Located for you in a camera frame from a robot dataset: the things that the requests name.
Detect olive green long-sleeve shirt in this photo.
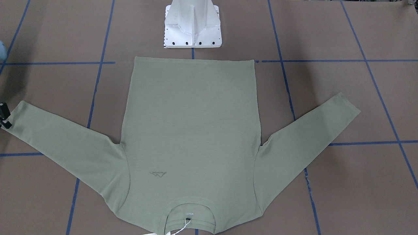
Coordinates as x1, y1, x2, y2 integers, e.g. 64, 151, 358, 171
5, 56, 360, 235

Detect white paper garment tag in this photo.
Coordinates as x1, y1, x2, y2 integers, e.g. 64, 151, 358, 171
145, 218, 191, 235

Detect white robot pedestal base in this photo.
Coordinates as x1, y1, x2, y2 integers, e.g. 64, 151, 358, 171
163, 0, 222, 49

